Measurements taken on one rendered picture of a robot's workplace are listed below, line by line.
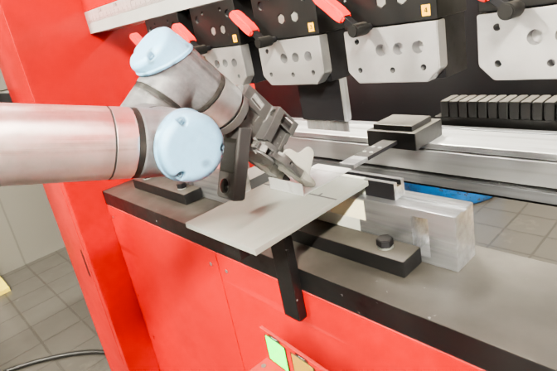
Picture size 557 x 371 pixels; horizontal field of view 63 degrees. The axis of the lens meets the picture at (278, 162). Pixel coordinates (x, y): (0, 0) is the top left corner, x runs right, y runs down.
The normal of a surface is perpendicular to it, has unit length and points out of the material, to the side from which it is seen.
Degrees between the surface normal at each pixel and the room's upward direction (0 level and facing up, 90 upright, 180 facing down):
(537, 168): 90
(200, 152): 90
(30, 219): 90
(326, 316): 90
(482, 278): 0
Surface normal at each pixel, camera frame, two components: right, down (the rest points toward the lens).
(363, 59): -0.71, 0.33
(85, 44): 0.68, 0.11
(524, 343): -0.18, -0.93
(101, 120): 0.47, -0.56
